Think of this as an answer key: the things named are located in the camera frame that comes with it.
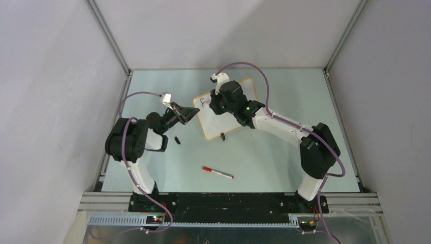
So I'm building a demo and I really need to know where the white whiteboard yellow frame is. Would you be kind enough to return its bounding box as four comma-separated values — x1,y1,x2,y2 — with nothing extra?
192,78,265,140

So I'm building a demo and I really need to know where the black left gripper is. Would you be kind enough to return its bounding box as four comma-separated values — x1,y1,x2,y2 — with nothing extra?
160,102,199,134

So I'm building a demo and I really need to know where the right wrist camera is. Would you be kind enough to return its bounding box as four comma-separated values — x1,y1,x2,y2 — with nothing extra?
210,72,230,95

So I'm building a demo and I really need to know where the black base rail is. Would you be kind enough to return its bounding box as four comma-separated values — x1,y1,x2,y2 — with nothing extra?
128,193,329,224

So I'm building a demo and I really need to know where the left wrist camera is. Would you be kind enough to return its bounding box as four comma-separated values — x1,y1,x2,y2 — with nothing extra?
160,92,173,110

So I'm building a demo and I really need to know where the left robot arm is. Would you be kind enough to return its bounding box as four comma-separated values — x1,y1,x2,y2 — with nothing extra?
105,102,200,212

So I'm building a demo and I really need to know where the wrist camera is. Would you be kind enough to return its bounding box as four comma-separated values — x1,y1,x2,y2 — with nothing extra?
210,72,230,95
160,92,173,110

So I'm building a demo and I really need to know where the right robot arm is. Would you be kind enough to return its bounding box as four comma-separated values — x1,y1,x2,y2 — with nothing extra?
209,80,341,212

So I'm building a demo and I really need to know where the red whiteboard marker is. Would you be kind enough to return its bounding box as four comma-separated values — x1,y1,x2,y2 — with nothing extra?
202,166,234,179

